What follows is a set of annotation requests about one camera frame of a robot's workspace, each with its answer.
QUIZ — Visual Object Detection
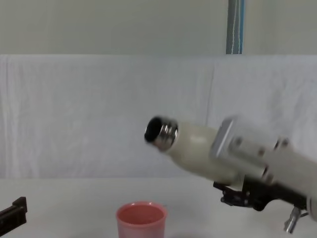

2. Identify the white table cloth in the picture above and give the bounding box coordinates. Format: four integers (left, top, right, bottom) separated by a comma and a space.
0, 177, 317, 238

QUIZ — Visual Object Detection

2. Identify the pink plastic cup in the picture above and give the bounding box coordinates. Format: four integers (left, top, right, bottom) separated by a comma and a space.
115, 201, 168, 238

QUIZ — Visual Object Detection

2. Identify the thin dark cable silver plug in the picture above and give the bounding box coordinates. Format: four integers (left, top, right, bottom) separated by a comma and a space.
284, 207, 309, 234

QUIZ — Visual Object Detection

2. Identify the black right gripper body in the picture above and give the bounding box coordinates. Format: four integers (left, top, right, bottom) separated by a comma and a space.
243, 176, 309, 212

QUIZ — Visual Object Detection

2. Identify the cream vacuum bottle steel neck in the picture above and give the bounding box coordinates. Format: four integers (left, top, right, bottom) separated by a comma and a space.
144, 115, 249, 192

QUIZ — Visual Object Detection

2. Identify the grey striped post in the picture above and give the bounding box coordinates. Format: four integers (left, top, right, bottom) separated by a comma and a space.
226, 0, 245, 55

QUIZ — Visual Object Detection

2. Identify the white curtain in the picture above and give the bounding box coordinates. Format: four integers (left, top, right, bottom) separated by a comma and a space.
0, 54, 317, 179

